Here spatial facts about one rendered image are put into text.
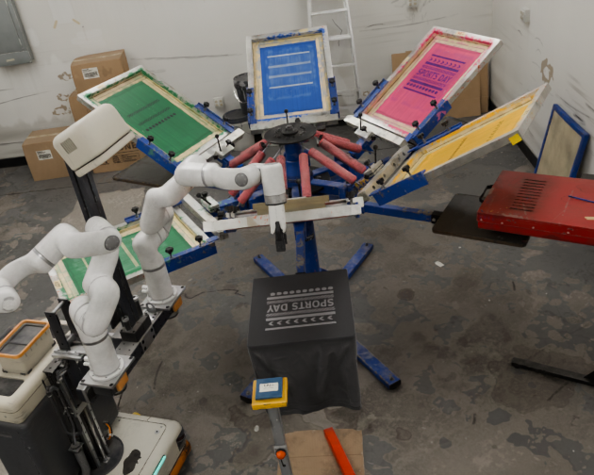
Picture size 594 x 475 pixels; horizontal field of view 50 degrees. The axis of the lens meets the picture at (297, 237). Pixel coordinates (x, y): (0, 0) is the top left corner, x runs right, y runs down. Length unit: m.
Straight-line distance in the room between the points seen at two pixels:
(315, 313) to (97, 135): 1.22
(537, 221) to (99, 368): 1.94
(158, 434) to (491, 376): 1.84
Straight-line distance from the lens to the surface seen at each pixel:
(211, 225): 2.35
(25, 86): 7.52
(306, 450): 3.44
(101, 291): 2.15
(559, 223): 3.02
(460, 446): 3.46
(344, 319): 2.69
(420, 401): 3.65
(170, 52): 6.97
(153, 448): 3.31
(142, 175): 4.34
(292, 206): 2.92
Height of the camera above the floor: 2.64
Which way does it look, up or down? 31 degrees down
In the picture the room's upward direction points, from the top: 9 degrees counter-clockwise
